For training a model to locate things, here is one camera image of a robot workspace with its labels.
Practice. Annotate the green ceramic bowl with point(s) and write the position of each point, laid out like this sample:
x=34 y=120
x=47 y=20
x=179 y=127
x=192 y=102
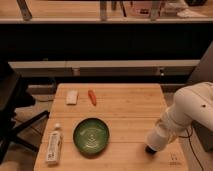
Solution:
x=91 y=136

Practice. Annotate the black eraser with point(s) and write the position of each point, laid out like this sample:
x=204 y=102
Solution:
x=149 y=150

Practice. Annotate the orange carrot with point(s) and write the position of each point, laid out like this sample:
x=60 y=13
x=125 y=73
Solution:
x=92 y=97

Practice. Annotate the white tube with cap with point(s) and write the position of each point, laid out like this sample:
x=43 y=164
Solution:
x=54 y=146

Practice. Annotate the black office chair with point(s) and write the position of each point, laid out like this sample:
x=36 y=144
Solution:
x=13 y=94

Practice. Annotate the wooden shelf rail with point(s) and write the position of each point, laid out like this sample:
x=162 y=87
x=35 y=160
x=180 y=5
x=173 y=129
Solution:
x=104 y=68

